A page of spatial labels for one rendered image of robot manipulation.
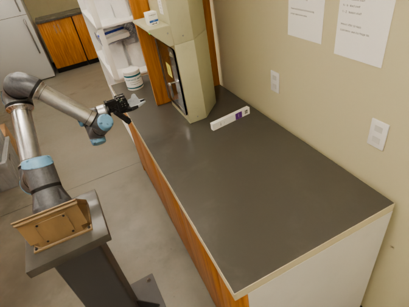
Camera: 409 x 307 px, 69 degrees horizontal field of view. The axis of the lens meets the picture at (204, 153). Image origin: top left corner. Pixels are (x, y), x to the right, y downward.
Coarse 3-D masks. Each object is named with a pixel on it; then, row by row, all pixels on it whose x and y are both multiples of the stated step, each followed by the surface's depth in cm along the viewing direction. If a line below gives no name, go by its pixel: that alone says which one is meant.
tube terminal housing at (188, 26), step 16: (176, 0) 142; (192, 0) 149; (160, 16) 156; (176, 16) 145; (192, 16) 151; (176, 32) 149; (192, 32) 153; (176, 48) 153; (192, 48) 157; (208, 48) 175; (192, 64) 161; (208, 64) 178; (192, 80) 166; (208, 80) 180; (192, 96) 171; (208, 96) 182; (192, 112) 177; (208, 112) 185
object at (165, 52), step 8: (160, 48) 174; (168, 48) 159; (160, 56) 181; (168, 56) 165; (168, 64) 171; (176, 64) 158; (176, 72) 163; (168, 80) 185; (168, 88) 193; (176, 88) 175; (176, 96) 182; (176, 104) 189; (184, 104) 172; (184, 112) 177
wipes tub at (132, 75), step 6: (132, 66) 233; (126, 72) 224; (132, 72) 224; (138, 72) 228; (126, 78) 227; (132, 78) 226; (138, 78) 229; (132, 84) 229; (138, 84) 231; (132, 90) 233
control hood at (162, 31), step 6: (144, 18) 167; (138, 24) 158; (144, 24) 155; (156, 24) 151; (162, 24) 149; (168, 24) 147; (150, 30) 144; (156, 30) 145; (162, 30) 146; (168, 30) 147; (156, 36) 146; (162, 36) 147; (168, 36) 148; (168, 42) 150
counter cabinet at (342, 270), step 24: (144, 168) 303; (168, 192) 181; (384, 216) 113; (192, 240) 160; (360, 240) 115; (312, 264) 107; (336, 264) 117; (360, 264) 128; (216, 288) 145; (264, 288) 100; (288, 288) 108; (312, 288) 118; (336, 288) 130; (360, 288) 144
